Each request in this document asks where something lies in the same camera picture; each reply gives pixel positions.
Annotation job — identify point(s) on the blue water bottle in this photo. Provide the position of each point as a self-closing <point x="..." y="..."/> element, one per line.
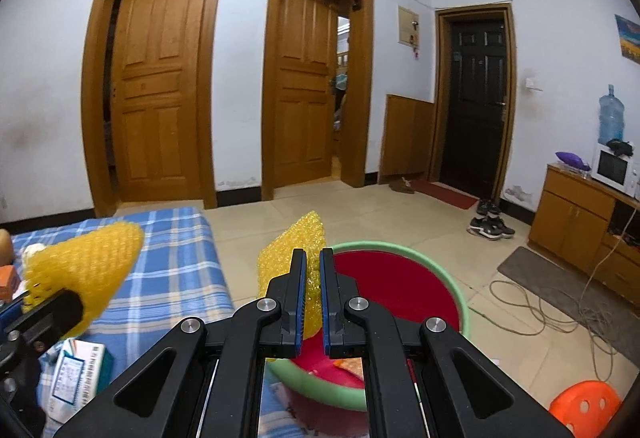
<point x="611" y="116"/>

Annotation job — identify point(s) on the black entrance door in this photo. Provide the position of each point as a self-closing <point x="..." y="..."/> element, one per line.
<point x="475" y="103"/>

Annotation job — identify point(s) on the black sneaker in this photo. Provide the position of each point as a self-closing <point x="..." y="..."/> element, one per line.
<point x="487" y="208"/>
<point x="490" y="228"/>

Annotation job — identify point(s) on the orange plastic stool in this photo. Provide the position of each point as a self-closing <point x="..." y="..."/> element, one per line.
<point x="585" y="405"/>

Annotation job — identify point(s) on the wooden sideboard cabinet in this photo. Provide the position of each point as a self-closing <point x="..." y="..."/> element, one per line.
<point x="570" y="218"/>

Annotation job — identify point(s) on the yellow bubble wrap piece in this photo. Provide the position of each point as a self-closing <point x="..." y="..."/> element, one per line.
<point x="280" y="250"/>

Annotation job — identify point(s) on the wall poster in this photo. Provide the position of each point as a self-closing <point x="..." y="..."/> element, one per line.
<point x="629" y="36"/>

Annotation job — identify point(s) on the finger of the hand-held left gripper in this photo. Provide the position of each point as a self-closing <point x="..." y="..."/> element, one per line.
<point x="55" y="313"/>

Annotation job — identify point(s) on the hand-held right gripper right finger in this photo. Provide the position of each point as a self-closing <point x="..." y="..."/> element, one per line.
<point x="327" y="303"/>

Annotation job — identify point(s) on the white green medicine box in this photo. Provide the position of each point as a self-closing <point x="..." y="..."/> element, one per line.
<point x="75" y="378"/>

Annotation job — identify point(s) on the green basin with red inside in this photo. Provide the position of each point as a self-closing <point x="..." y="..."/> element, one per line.
<point x="400" y="283"/>

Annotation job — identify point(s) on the beige wall fuse box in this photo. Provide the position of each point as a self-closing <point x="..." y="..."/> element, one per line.
<point x="407" y="26"/>

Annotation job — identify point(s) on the grey floor mat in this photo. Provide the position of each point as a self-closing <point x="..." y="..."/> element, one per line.
<point x="545" y="288"/>

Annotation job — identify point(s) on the wooden panel door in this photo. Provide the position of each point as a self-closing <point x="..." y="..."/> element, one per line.
<point x="155" y="83"/>
<point x="305" y="78"/>

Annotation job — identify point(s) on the yellow foam net sleeve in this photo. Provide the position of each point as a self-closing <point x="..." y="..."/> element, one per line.
<point x="90" y="258"/>

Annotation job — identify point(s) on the white wall switch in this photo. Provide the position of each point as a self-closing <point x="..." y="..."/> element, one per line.
<point x="532" y="84"/>

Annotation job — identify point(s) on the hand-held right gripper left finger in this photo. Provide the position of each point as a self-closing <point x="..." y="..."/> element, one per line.
<point x="299" y="303"/>

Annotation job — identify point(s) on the small orange box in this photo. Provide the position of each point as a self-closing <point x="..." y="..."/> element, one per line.
<point x="9" y="283"/>

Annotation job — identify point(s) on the low wooden wall cabinet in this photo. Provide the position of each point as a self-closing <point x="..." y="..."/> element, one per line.
<point x="407" y="138"/>

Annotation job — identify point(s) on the brown slipper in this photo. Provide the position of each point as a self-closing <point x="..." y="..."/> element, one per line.
<point x="401" y="185"/>

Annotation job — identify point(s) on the blue plaid cloth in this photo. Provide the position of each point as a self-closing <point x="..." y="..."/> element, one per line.
<point x="175" y="258"/>

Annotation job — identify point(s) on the white microwave oven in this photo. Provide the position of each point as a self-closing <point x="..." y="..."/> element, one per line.
<point x="612" y="168"/>

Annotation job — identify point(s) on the black cloth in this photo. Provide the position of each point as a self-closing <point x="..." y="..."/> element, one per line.
<point x="620" y="147"/>

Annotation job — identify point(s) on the purple plastic bag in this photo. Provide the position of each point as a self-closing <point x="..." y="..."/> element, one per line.
<point x="572" y="159"/>

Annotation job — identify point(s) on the red doormat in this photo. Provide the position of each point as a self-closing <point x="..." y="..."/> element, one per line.
<point x="445" y="194"/>

